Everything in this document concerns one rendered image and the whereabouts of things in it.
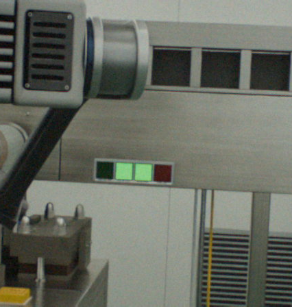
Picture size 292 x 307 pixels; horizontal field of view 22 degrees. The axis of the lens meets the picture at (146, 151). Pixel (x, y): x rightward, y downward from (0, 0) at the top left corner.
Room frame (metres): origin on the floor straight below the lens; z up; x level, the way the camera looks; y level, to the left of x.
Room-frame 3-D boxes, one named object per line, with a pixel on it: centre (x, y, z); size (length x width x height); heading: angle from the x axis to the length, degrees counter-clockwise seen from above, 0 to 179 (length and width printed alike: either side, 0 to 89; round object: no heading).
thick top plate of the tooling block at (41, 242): (2.23, 0.26, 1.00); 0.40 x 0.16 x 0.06; 175
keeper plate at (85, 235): (2.24, 0.16, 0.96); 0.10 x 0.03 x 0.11; 175
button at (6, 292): (1.84, 0.31, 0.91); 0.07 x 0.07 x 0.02; 85
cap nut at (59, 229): (2.07, 0.22, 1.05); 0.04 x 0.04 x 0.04
